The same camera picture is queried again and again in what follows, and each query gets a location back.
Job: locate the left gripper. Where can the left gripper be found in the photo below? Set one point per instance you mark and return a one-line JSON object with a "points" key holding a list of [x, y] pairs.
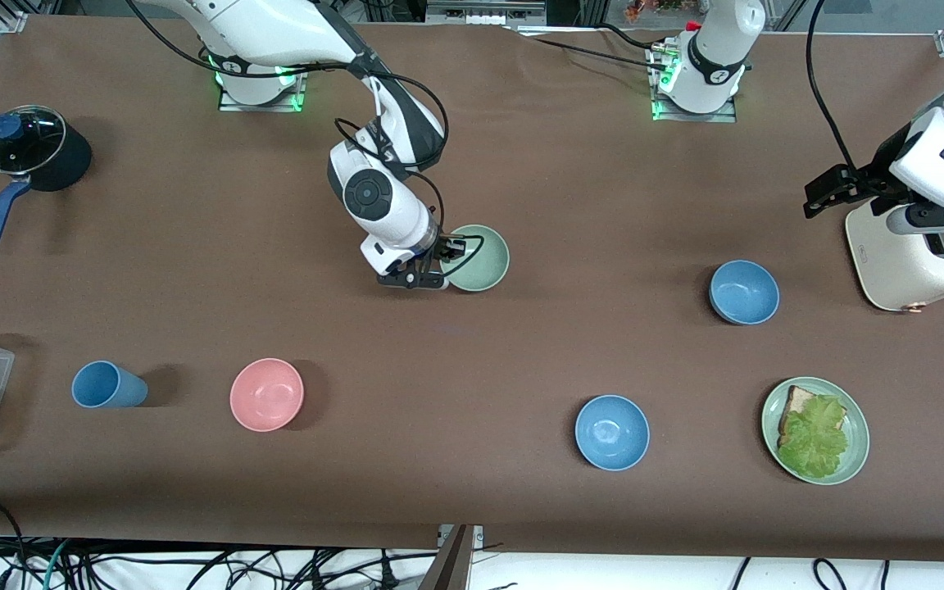
{"points": [[879, 170]]}

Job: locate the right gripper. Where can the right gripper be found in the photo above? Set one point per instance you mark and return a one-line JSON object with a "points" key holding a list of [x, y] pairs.
{"points": [[438, 242]]}

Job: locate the pale green bowl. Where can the pale green bowl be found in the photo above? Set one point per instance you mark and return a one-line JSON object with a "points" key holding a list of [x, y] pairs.
{"points": [[484, 262]]}

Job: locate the blue bowl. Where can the blue bowl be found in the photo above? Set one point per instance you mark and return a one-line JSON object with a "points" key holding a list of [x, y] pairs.
{"points": [[612, 432], [744, 291]]}

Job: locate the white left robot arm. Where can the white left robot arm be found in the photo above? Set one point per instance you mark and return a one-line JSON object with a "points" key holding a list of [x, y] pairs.
{"points": [[718, 74]]}

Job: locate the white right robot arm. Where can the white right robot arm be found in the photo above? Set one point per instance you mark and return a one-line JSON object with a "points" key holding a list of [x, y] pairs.
{"points": [[275, 33]]}

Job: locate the pink bowl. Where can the pink bowl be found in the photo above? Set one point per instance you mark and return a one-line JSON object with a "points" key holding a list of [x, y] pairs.
{"points": [[266, 395]]}

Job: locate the white toaster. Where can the white toaster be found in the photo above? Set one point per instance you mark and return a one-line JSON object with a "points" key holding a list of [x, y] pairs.
{"points": [[906, 270]]}

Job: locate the brown table cover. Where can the brown table cover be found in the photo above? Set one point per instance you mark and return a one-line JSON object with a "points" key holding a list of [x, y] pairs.
{"points": [[472, 369]]}

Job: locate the bread slice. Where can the bread slice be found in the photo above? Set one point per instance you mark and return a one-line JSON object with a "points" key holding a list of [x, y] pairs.
{"points": [[798, 401]]}

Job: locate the grey metal device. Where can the grey metal device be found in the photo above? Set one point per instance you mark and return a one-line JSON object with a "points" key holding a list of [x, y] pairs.
{"points": [[480, 12]]}

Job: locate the green lettuce leaf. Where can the green lettuce leaf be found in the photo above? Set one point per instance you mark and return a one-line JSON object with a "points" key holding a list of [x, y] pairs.
{"points": [[816, 438]]}

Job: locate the pale green plate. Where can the pale green plate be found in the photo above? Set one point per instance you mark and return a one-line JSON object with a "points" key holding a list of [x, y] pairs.
{"points": [[859, 442]]}

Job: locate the colourful packet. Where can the colourful packet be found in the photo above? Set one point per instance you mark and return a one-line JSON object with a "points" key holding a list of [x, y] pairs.
{"points": [[652, 8]]}

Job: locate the blue cup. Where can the blue cup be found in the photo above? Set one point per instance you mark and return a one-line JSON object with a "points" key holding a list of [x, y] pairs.
{"points": [[107, 385]]}

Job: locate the dark blue saucepan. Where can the dark blue saucepan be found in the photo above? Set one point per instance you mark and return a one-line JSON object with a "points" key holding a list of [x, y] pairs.
{"points": [[72, 160]]}

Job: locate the glass lid blue knob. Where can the glass lid blue knob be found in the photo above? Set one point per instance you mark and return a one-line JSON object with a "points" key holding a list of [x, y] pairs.
{"points": [[25, 143]]}

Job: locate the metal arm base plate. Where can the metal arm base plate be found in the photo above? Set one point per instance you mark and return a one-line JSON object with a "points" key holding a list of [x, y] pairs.
{"points": [[693, 117], [263, 107]]}

